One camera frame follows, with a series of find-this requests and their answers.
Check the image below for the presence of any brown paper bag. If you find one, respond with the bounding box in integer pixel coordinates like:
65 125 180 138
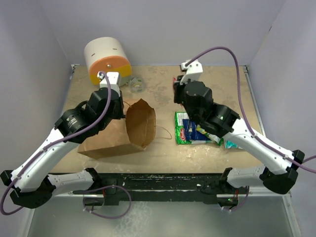
77 99 158 159

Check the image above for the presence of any green white snack packet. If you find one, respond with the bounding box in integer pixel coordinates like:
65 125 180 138
174 111 213 146

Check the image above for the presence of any blue white chips bag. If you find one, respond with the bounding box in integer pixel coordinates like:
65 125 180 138
182 119 208 141

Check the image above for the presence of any yellow green snack bag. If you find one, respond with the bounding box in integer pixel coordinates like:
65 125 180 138
196 125 224 146

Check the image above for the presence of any teal snack packet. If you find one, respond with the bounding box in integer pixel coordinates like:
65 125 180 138
224 140 242 149

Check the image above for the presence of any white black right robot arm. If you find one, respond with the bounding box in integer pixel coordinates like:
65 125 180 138
173 80 305 195

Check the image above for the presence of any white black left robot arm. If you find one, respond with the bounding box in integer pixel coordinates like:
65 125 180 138
0 85 124 209

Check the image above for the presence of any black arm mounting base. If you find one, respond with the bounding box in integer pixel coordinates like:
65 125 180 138
87 173 247 206

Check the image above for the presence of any clear tape roll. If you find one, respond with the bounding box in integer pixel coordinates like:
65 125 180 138
128 77 145 93

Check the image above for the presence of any white cylindrical mini drawer cabinet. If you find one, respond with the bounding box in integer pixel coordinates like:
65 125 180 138
84 37 132 86

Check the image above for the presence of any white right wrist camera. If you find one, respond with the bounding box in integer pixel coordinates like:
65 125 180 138
180 59 203 85

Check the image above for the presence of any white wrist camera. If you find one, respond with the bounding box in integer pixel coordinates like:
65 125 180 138
180 59 203 85
97 71 120 94

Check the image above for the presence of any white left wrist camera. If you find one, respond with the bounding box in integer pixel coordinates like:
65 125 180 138
97 71 120 94

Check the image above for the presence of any aluminium frame rail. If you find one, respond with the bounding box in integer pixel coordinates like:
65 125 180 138
54 64 292 198

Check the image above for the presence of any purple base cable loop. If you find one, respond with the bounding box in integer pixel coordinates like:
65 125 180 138
82 182 134 219

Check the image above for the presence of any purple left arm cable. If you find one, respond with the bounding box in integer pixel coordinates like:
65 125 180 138
0 74 112 216

